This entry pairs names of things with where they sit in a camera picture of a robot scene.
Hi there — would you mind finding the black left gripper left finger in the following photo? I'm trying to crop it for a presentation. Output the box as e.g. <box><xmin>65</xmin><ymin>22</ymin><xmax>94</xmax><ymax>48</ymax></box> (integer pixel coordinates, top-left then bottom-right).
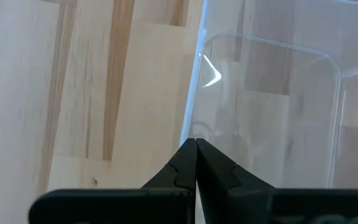
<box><xmin>28</xmin><ymin>138</ymin><xmax>198</xmax><ymax>224</ymax></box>

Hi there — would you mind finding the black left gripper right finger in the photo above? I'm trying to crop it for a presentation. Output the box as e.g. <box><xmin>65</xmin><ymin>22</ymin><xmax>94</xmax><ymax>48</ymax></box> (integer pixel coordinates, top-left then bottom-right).
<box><xmin>196</xmin><ymin>138</ymin><xmax>358</xmax><ymax>224</ymax></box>

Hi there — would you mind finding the clear plastic tupperware container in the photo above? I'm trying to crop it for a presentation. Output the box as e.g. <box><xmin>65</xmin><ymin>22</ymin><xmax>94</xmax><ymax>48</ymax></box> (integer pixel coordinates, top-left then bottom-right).
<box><xmin>178</xmin><ymin>0</ymin><xmax>358</xmax><ymax>190</ymax></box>

